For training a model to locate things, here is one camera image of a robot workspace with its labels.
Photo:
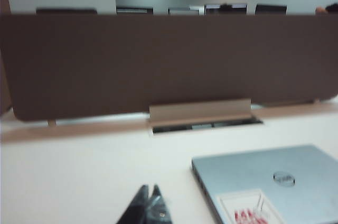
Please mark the beige partition bracket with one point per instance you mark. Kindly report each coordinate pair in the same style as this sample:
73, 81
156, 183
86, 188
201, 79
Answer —
52, 123

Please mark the seated person dark hair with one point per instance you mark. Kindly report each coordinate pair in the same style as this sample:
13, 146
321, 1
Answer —
331, 8

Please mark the silver closed laptop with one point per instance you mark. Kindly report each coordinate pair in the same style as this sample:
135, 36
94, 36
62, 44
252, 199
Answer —
264, 166

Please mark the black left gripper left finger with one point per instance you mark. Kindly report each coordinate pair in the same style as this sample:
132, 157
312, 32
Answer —
137, 208

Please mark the brown desk partition panel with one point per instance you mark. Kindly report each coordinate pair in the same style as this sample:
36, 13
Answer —
158, 63

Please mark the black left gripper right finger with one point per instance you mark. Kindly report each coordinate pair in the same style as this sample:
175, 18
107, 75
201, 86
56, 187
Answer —
159, 208

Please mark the white sticker red writing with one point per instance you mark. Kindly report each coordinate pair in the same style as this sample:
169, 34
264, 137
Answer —
237, 203

